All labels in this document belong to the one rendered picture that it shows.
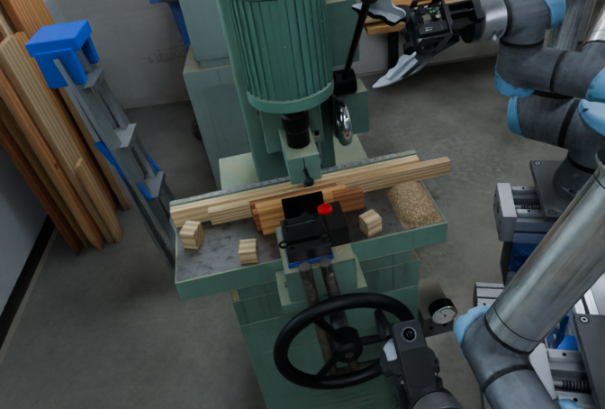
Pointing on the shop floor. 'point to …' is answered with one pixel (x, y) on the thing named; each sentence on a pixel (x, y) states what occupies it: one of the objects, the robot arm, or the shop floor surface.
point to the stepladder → (106, 124)
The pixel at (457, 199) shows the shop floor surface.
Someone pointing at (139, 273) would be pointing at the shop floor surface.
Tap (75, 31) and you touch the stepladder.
